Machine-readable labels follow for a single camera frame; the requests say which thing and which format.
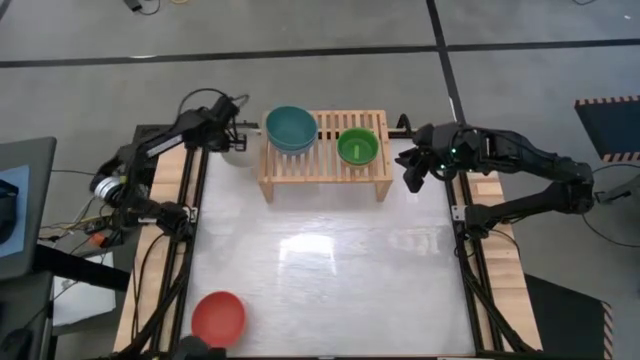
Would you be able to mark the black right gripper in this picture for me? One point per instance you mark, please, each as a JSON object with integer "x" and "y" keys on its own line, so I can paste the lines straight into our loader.
{"x": 442, "y": 150}

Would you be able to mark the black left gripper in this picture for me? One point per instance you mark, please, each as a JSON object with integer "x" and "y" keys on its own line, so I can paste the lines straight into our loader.
{"x": 224, "y": 122}

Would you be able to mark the white bowl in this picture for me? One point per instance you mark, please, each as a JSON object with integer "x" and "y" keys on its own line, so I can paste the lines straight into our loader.
{"x": 242, "y": 159}

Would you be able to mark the dark teal bowl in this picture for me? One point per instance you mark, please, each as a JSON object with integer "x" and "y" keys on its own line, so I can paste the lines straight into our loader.
{"x": 291, "y": 127}

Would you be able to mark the green bowl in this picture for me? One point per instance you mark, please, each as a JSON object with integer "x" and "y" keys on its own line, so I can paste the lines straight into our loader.
{"x": 358, "y": 146}

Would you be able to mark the blue bowl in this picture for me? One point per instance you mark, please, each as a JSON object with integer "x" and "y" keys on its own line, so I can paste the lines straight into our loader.
{"x": 300, "y": 150}

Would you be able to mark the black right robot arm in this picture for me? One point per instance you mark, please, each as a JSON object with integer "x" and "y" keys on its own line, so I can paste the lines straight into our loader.
{"x": 540, "y": 155}

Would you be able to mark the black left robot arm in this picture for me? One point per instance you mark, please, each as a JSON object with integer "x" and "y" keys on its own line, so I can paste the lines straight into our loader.
{"x": 160, "y": 142}

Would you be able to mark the wooden slatted shelf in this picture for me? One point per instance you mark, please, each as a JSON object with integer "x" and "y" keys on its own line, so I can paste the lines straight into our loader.
{"x": 320, "y": 170}

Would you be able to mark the black perforated box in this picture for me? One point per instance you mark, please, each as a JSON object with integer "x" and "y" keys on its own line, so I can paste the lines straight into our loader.
{"x": 150, "y": 131}

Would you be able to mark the black power adapter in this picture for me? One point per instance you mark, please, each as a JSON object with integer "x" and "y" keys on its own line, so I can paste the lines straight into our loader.
{"x": 132, "y": 4}

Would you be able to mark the orange-red bowl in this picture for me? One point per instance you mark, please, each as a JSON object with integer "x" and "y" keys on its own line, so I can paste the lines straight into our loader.
{"x": 218, "y": 320}

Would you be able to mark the black mat with striped edge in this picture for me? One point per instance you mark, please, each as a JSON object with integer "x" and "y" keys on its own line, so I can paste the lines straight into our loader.
{"x": 565, "y": 320}
{"x": 610, "y": 127}

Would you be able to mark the black beam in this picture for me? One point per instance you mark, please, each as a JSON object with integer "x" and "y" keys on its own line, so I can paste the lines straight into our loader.
{"x": 80, "y": 267}

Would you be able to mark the grey stand foot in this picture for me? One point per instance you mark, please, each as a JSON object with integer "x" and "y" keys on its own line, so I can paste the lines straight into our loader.
{"x": 620, "y": 190}

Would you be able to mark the white paper sheet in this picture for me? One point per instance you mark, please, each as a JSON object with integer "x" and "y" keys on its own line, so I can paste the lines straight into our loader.
{"x": 82, "y": 300}

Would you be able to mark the blue pad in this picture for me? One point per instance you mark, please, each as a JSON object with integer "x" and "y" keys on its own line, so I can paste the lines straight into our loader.
{"x": 15, "y": 210}

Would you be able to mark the black metal table frame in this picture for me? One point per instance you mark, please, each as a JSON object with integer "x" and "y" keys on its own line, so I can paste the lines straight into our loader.
{"x": 472, "y": 300}

